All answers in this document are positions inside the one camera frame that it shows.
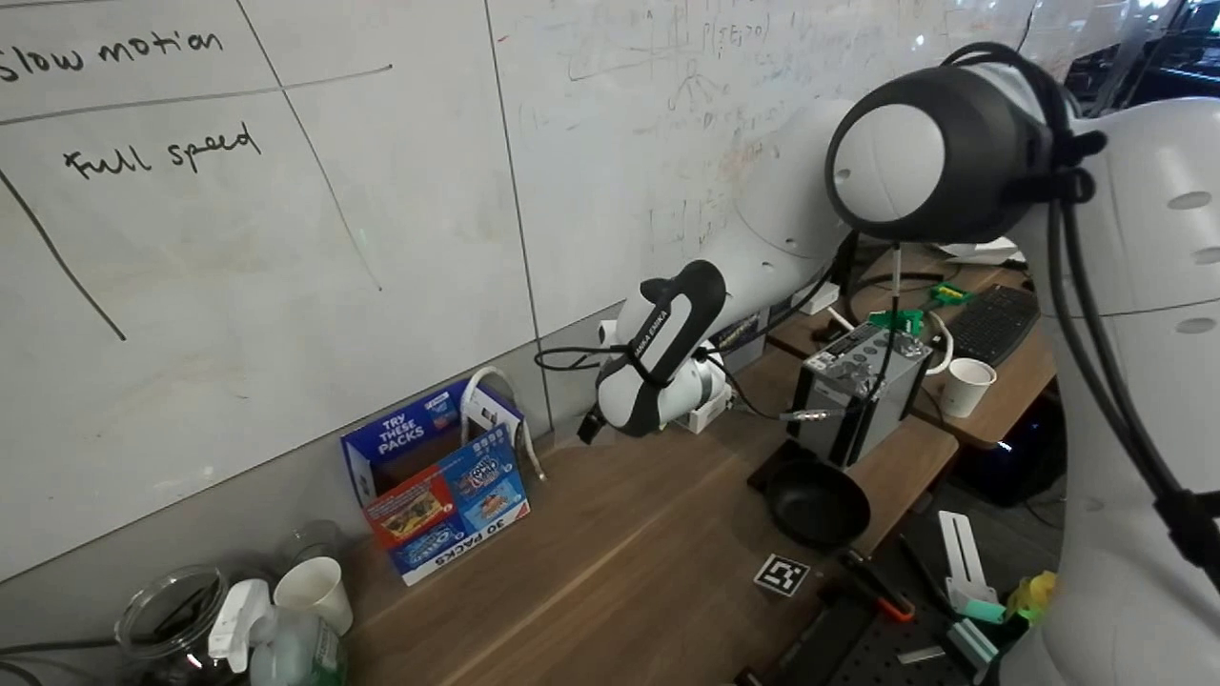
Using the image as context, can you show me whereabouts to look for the black keyboard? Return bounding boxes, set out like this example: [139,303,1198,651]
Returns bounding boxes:
[949,287,1045,370]

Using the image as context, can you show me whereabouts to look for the black clamp orange handle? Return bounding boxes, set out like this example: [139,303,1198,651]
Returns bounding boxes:
[832,548,917,627]

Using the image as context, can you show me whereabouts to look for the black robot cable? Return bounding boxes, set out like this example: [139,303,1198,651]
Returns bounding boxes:
[531,36,1220,591]

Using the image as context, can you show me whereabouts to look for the white desk papers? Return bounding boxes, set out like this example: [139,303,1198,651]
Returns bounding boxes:
[936,233,1030,270]

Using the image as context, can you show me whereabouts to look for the white paper cup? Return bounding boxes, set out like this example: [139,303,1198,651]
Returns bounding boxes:
[271,553,355,637]

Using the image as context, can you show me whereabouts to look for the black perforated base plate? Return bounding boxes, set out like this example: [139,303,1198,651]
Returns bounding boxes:
[737,594,1006,686]

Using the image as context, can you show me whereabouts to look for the blue cardboard snack box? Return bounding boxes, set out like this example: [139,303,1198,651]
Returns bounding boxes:
[334,372,538,591]

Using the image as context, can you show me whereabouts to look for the green plastic parts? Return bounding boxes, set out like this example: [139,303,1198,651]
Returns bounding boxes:
[867,278,972,339]

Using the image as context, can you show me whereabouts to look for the white phone box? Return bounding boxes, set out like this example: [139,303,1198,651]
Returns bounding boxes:
[681,364,739,436]

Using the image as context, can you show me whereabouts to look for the spray bottle green liquid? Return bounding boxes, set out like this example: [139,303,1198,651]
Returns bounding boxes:
[200,576,349,686]

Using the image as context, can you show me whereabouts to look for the large clear glass jar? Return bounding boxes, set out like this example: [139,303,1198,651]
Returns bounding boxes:
[110,565,228,677]

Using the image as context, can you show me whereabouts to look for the black round bowl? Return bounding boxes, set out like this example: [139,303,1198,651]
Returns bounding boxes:
[743,436,875,553]

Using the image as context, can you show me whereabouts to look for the white mug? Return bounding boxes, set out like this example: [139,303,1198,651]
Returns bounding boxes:
[935,355,998,421]

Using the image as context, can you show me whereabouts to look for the black white fiducial tag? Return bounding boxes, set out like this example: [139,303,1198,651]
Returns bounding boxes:
[749,548,815,600]

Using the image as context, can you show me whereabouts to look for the plain grey battery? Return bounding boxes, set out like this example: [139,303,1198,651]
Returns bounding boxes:
[794,314,935,472]

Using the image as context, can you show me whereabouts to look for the green yellow toy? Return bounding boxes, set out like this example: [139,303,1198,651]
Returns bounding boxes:
[1003,566,1063,631]

